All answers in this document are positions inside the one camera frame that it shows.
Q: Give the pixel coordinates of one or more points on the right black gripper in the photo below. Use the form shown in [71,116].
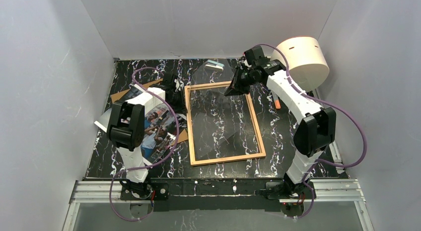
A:
[241,79]

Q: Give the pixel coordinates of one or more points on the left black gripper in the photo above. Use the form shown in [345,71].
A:
[177,95]

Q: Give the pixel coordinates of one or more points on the printed street photo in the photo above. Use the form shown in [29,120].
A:
[159,129]

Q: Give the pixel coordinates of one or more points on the brown cardboard backing board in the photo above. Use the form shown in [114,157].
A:
[133,92]

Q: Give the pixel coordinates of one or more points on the clear plastic cover sheet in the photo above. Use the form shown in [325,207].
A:
[221,125]

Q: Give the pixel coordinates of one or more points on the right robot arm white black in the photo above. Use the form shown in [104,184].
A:
[316,125]

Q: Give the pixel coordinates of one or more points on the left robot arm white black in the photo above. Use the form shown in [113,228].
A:
[143,124]

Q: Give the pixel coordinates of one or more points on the orange grey marker pen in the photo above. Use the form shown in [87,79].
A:
[277,102]

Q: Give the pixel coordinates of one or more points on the white cylindrical container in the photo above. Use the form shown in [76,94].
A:
[307,65]

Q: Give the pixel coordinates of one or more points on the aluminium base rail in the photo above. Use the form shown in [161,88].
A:
[327,190]

